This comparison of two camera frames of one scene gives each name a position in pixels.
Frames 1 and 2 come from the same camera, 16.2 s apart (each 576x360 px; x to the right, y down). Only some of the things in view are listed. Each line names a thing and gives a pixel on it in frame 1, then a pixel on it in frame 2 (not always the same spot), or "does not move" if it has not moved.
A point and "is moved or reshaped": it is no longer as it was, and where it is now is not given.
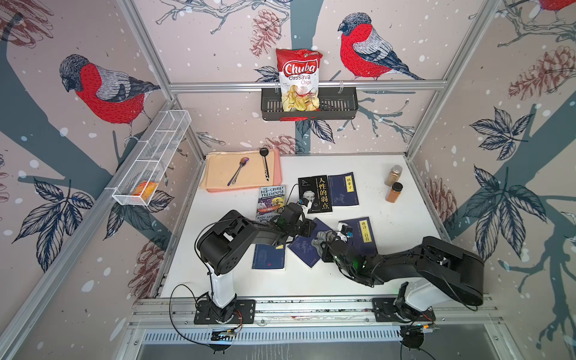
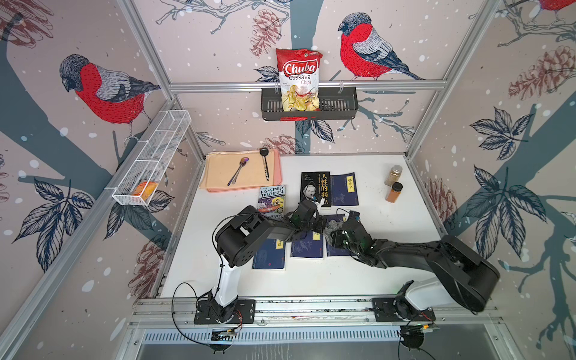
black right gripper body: (327, 256) -> (341, 241)
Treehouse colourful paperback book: (271, 201) does not move
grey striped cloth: (322, 236) -> (332, 226)
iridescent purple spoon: (232, 179) does not move
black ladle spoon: (264, 151) does not move
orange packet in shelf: (145, 190) does not move
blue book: (268, 257) does not move
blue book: (302, 247) is moved or reshaped
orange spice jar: (394, 194) does not move
